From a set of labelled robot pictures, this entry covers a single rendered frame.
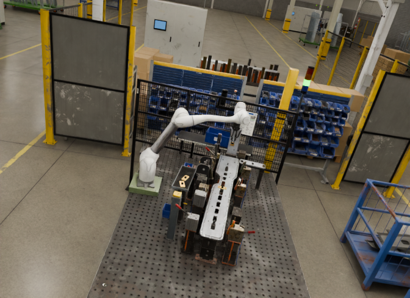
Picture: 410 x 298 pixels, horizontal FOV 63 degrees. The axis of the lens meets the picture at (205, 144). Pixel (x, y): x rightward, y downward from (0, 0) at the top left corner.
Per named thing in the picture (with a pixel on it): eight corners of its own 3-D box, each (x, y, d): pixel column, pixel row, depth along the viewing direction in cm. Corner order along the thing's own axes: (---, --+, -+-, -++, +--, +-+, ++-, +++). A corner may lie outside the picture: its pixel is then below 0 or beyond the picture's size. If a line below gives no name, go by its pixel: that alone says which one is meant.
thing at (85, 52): (131, 152, 547) (141, 25, 460) (129, 157, 535) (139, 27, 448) (48, 140, 541) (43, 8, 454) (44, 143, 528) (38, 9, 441)
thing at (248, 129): (252, 137, 397) (258, 113, 384) (233, 132, 399) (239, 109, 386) (252, 136, 399) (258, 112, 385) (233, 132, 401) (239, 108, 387)
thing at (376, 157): (332, 188, 551) (380, 69, 464) (329, 184, 563) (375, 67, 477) (393, 198, 556) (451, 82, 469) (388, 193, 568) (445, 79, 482)
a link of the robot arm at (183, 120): (192, 116, 317) (190, 111, 329) (173, 119, 316) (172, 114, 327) (194, 128, 324) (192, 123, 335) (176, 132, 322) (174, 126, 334)
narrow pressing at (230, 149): (236, 155, 379) (242, 128, 365) (226, 152, 380) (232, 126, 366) (236, 155, 380) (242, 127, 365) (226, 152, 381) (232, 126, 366)
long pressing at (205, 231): (226, 242, 251) (226, 240, 250) (196, 235, 252) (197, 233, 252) (240, 159, 374) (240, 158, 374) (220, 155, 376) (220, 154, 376)
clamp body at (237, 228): (237, 268, 268) (246, 233, 253) (219, 264, 270) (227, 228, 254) (238, 259, 278) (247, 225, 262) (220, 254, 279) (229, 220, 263)
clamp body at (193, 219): (192, 256, 271) (199, 221, 256) (179, 253, 272) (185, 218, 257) (194, 248, 280) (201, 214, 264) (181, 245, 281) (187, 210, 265)
